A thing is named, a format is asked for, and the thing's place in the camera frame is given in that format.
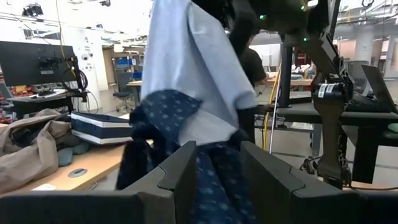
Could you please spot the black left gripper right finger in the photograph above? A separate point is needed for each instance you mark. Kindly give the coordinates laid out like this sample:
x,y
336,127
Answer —
x,y
280,193

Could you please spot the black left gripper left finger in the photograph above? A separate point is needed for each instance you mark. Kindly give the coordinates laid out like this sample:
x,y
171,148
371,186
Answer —
x,y
174,186

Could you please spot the light blue shirt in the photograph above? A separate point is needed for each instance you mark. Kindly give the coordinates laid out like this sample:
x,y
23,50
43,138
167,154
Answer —
x,y
186,62

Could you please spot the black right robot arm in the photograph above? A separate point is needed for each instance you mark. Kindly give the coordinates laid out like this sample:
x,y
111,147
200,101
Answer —
x,y
329,124

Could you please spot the person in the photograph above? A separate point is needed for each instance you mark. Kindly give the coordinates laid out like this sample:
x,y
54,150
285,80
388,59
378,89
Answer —
x,y
252,67

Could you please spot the navy white striped fabric bin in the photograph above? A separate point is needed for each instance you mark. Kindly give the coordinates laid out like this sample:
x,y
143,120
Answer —
x,y
99,129

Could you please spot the grey round table grommet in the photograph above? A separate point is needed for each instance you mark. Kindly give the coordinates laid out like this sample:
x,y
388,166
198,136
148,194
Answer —
x,y
77,172

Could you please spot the grey-green sock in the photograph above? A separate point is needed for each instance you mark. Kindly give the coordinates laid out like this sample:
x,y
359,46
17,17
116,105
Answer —
x,y
65,156
81,147

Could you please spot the dark office chair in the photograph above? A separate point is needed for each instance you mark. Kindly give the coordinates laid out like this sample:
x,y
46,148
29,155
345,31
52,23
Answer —
x,y
124,90

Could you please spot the wooden desk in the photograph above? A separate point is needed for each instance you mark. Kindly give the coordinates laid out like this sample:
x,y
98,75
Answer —
x,y
298,82

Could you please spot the white paper label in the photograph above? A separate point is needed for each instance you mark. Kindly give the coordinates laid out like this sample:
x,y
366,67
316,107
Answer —
x,y
43,187

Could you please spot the green cushion pad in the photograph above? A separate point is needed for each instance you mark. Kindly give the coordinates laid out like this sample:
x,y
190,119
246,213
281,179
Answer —
x,y
393,127

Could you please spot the grey mesh office chair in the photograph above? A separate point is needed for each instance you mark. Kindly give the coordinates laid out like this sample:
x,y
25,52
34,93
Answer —
x,y
357,74

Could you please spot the dark open laptop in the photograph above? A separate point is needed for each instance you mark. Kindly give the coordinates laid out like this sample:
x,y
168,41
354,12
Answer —
x,y
379,87

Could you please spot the beige garment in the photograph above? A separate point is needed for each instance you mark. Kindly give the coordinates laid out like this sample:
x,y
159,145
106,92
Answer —
x,y
28,155

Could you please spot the dark computer desk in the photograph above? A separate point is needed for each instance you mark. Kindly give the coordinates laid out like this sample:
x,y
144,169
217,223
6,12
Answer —
x,y
37,101

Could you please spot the black computer monitor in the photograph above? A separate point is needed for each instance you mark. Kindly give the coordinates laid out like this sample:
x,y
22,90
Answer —
x,y
25,62

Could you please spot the black frame post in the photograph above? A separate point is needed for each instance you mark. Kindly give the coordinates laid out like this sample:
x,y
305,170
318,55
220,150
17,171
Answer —
x,y
285,77

